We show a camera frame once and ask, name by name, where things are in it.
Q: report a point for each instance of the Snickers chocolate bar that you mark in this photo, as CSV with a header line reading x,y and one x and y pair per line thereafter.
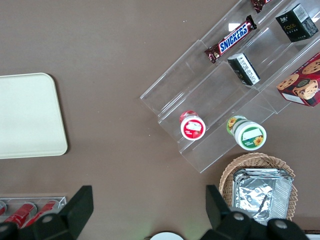
x,y
258,3
232,37

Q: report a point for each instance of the cream rectangular plastic tray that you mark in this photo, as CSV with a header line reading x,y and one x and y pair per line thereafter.
x,y
25,115

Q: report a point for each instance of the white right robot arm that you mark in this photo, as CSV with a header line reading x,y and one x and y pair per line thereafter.
x,y
166,237

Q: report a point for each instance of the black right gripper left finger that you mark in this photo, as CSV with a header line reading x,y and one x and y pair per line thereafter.
x,y
75,212

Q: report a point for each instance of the red chocolate chip cookie box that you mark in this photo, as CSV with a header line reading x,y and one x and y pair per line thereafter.
x,y
303,85

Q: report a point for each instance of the small black carton box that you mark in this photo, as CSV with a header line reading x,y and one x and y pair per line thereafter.
x,y
296,23
243,70

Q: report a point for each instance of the red lid strawberry jar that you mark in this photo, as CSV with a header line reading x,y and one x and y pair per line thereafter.
x,y
193,127

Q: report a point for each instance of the clear acrylic bottle rack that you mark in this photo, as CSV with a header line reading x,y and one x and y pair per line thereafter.
x,y
62,200

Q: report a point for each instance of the red cola bottle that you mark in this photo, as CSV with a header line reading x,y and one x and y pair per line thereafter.
x,y
2,207
21,212
46,208

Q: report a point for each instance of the aluminium foil container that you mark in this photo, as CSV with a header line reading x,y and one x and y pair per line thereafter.
x,y
260,197

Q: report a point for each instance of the light tan wicker basket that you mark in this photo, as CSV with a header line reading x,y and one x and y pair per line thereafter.
x,y
227,180

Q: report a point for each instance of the clear acrylic stepped display stand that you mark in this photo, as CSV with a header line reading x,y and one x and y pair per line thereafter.
x,y
175,82

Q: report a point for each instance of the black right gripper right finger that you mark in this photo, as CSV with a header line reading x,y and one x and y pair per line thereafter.
x,y
220,220

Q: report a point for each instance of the green lid sunflower jar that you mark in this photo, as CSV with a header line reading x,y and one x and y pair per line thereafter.
x,y
250,136

